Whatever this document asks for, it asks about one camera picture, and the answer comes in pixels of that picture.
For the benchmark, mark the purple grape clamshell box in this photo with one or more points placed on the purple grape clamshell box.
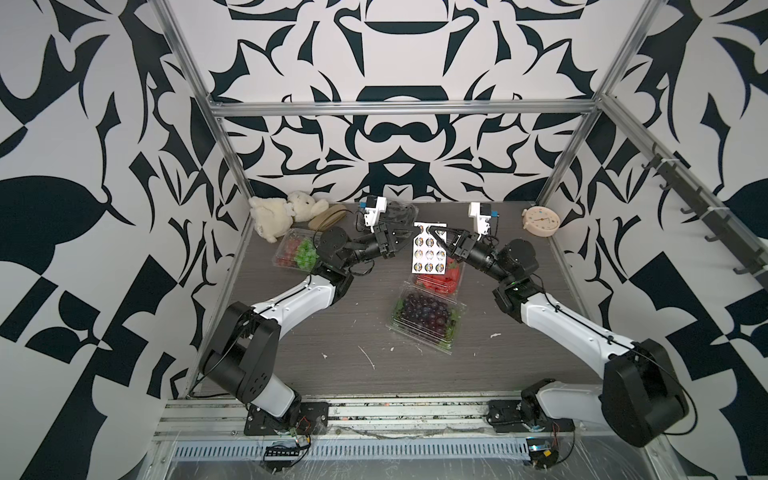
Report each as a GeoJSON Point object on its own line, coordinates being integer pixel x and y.
{"type": "Point", "coordinates": [427, 317]}

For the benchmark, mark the black controller board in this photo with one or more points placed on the black controller board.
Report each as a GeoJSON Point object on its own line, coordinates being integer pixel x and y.
{"type": "Point", "coordinates": [542, 455]}
{"type": "Point", "coordinates": [279, 457]}

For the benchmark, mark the strawberry clamshell box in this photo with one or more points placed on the strawberry clamshell box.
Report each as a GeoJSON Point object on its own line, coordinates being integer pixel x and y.
{"type": "Point", "coordinates": [446, 284]}

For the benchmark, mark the green grape clamshell box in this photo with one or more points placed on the green grape clamshell box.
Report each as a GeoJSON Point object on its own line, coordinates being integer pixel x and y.
{"type": "Point", "coordinates": [296, 251]}

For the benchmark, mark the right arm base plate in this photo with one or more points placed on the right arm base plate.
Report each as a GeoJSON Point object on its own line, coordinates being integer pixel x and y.
{"type": "Point", "coordinates": [523, 415]}

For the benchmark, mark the white plush toy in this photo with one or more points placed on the white plush toy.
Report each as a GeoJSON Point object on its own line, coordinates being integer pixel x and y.
{"type": "Point", "coordinates": [273, 217]}

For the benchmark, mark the left black controller board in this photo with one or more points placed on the left black controller board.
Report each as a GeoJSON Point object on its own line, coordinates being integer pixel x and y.
{"type": "Point", "coordinates": [279, 457]}

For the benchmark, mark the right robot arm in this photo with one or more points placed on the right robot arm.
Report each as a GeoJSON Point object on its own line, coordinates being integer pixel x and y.
{"type": "Point", "coordinates": [639, 397]}

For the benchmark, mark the beige alarm clock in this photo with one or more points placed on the beige alarm clock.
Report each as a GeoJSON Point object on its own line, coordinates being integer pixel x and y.
{"type": "Point", "coordinates": [540, 221]}

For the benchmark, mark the empty stacked clamshell boxes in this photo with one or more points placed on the empty stacked clamshell boxes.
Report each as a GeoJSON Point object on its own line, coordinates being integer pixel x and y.
{"type": "Point", "coordinates": [397, 212]}

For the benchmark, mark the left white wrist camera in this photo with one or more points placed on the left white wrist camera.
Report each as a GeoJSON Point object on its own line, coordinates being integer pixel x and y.
{"type": "Point", "coordinates": [370, 210]}

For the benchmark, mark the black wall hook rail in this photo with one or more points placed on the black wall hook rail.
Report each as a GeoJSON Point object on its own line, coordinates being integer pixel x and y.
{"type": "Point", "coordinates": [700, 203]}

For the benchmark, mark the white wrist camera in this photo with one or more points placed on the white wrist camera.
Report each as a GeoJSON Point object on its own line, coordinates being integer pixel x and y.
{"type": "Point", "coordinates": [482, 215]}
{"type": "Point", "coordinates": [370, 210]}

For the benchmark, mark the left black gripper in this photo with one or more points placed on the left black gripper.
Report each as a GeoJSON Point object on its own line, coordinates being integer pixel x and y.
{"type": "Point", "coordinates": [383, 241]}

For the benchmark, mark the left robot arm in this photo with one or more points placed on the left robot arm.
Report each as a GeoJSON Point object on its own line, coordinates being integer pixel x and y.
{"type": "Point", "coordinates": [241, 354]}

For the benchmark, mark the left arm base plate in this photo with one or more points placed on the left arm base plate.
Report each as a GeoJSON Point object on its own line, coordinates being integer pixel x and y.
{"type": "Point", "coordinates": [305, 418]}

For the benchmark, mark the right black controller board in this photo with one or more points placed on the right black controller board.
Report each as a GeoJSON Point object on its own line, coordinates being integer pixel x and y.
{"type": "Point", "coordinates": [542, 455]}

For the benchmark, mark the white fruit sticker sheet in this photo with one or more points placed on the white fruit sticker sheet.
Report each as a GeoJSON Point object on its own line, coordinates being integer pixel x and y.
{"type": "Point", "coordinates": [428, 257]}

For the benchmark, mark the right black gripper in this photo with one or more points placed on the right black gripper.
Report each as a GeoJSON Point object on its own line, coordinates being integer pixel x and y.
{"type": "Point", "coordinates": [466, 241]}

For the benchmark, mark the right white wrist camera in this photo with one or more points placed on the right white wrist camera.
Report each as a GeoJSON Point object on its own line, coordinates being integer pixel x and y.
{"type": "Point", "coordinates": [482, 215]}

